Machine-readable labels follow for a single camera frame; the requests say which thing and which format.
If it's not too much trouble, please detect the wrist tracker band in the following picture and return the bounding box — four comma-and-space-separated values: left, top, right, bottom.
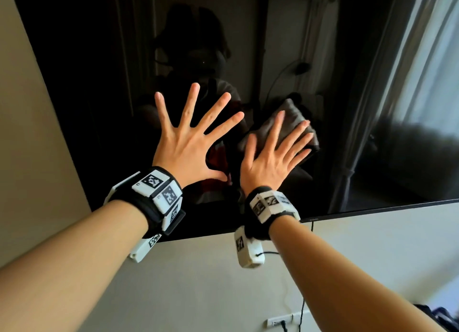
104, 166, 186, 264
234, 185, 301, 269

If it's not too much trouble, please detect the left wrist tracker band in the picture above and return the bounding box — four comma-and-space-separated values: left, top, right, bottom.
104, 166, 186, 264

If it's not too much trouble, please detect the dark blue bag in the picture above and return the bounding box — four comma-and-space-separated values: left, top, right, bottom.
413, 304, 459, 332

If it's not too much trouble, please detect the person's right forearm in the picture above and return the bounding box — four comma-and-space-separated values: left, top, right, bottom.
268, 215, 446, 332

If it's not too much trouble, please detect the right wrist tracker band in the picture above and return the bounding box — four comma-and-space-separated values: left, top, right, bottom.
234, 185, 301, 269

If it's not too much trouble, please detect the person's right hand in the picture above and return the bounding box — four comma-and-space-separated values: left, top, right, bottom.
239, 110, 315, 197

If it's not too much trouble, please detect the black power cable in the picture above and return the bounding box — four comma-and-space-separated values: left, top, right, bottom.
298, 220, 315, 332

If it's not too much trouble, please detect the person's left forearm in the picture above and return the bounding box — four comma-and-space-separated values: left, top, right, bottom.
0, 200, 150, 332

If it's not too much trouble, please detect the person's left hand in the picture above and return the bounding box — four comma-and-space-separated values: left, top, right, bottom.
153, 82, 245, 189

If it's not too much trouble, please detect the white wall power outlet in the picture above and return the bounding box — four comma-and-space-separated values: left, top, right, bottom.
265, 311, 311, 329

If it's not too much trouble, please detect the grey cleaning cloth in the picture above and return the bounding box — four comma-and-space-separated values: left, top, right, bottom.
238, 98, 320, 165

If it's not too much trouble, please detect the black flat screen television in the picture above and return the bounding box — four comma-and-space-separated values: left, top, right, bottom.
9, 0, 459, 243

